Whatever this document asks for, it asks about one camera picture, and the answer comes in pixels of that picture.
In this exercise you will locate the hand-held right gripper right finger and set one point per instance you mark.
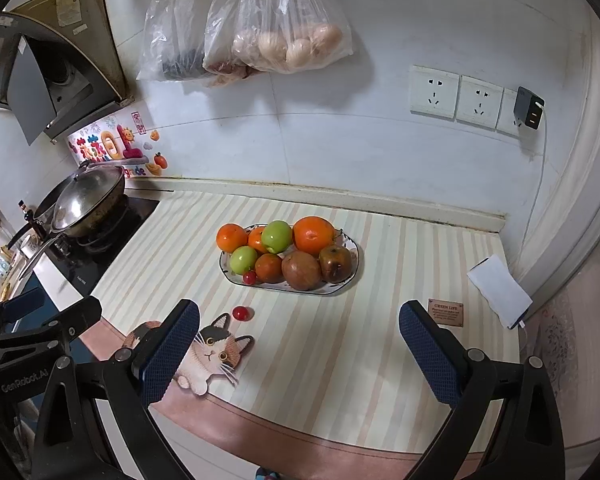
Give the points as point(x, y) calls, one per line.
point(427, 355)

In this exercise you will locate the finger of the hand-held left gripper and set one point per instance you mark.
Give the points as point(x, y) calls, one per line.
point(25, 305)
point(75, 320)

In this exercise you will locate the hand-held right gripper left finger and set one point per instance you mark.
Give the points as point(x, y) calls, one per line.
point(172, 350)

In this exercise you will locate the small green apple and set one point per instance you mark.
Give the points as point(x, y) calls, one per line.
point(243, 259)

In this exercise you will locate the leaf-patterned oval plate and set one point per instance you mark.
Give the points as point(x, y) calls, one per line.
point(280, 287)

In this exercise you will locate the dark orange tangerine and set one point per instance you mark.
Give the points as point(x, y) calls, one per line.
point(269, 268)

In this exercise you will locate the bruised brown fruit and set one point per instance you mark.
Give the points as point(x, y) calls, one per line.
point(336, 262)

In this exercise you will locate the round brown fruit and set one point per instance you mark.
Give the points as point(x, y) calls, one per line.
point(301, 271)

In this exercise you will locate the large green apple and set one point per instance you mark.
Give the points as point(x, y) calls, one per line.
point(276, 236)

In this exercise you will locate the brown mat label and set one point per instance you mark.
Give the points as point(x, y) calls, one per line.
point(446, 312)

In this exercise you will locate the black stove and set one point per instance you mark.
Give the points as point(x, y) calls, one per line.
point(95, 265)

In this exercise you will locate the red cherry tomato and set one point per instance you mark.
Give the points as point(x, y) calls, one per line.
point(241, 313)
point(250, 277)

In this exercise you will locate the dark sauce bottle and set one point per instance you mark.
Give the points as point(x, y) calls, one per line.
point(30, 215)

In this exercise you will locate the folded white paper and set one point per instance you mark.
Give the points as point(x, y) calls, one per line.
point(500, 290)

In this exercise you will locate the striped cat-print mat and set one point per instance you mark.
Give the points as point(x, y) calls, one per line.
point(330, 360)

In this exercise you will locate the dark wok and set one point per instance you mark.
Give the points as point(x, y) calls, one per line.
point(105, 217)

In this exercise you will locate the metal wok lid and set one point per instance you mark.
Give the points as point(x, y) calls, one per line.
point(87, 192)

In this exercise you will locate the large orange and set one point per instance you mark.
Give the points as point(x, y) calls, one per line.
point(314, 235)

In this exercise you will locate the black range hood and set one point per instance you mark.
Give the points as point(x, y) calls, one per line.
point(30, 85)

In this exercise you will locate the black plug-in charger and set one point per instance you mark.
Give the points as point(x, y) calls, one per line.
point(527, 107)

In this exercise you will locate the brown egg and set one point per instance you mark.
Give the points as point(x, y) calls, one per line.
point(326, 38)
point(272, 46)
point(299, 54)

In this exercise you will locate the clear plastic bag with eggs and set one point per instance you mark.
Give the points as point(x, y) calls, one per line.
point(280, 5)

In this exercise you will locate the colourful wall stickers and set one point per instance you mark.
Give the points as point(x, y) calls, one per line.
point(110, 147)

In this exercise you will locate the white wall socket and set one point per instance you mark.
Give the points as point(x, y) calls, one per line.
point(505, 115)
point(479, 101)
point(434, 91)

